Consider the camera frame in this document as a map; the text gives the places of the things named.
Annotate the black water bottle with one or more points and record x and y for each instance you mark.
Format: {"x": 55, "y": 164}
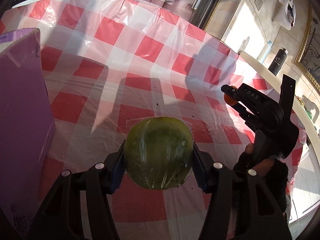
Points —
{"x": 278, "y": 61}

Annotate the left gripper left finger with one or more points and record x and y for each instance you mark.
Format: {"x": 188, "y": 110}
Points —
{"x": 59, "y": 216}

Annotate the white plastic bottle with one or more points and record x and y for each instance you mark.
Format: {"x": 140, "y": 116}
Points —
{"x": 264, "y": 52}

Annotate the purple white cardboard box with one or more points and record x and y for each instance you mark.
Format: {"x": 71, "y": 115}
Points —
{"x": 27, "y": 126}

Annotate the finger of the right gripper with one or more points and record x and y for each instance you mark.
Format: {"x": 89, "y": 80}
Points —
{"x": 249, "y": 118}
{"x": 230, "y": 93}

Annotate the small orange mandarin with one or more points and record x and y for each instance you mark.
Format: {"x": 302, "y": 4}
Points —
{"x": 231, "y": 102}

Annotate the green fruit half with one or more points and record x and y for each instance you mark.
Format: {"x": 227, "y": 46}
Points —
{"x": 158, "y": 151}

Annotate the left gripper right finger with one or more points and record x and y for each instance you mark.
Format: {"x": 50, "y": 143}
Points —
{"x": 258, "y": 214}

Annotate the red white checkered tablecloth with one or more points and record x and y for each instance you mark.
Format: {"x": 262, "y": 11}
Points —
{"x": 107, "y": 65}

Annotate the white curved shelf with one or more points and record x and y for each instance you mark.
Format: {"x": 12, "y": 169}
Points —
{"x": 286, "y": 97}

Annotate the person right hand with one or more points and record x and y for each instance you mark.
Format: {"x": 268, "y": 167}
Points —
{"x": 264, "y": 166}

